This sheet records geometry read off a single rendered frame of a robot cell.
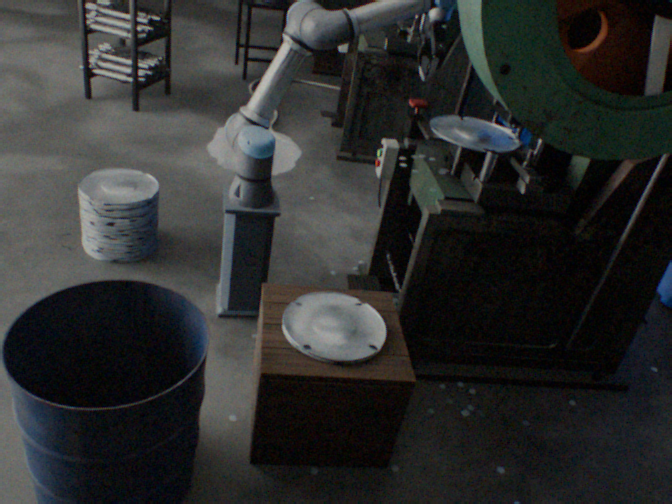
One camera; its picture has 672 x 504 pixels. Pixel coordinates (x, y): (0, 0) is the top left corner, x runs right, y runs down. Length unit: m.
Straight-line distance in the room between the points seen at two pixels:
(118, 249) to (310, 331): 1.05
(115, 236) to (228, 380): 0.77
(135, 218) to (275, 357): 1.03
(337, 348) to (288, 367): 0.15
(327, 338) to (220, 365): 0.52
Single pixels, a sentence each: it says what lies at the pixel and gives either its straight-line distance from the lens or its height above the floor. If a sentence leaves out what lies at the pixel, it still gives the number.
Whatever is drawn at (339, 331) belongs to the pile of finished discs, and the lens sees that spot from 1.61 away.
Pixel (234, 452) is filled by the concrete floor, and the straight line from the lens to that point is 1.76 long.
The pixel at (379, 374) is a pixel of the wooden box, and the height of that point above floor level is 0.35.
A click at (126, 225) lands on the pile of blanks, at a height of 0.17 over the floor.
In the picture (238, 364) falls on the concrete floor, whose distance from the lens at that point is 2.00.
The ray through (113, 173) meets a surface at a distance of 2.53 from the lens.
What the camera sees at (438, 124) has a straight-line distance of 1.97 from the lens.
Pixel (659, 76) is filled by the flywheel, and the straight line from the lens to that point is 1.60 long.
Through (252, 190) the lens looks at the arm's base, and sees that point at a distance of 1.92.
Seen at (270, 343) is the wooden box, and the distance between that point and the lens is 1.56.
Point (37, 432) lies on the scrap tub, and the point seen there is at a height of 0.37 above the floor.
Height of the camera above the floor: 1.39
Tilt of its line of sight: 32 degrees down
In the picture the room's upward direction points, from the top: 11 degrees clockwise
